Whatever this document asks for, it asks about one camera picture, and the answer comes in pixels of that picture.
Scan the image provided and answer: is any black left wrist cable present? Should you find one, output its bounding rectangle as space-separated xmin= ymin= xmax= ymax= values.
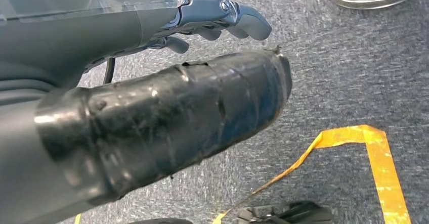
xmin=102 ymin=57 xmax=117 ymax=84

